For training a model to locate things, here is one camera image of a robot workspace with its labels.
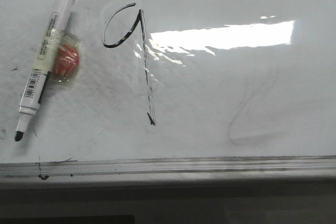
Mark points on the white whiteboard marker pen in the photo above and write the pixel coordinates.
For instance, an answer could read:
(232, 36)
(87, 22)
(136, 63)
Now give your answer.
(43, 65)

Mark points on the white whiteboard with metal frame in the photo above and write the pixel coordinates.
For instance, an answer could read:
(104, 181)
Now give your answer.
(174, 91)

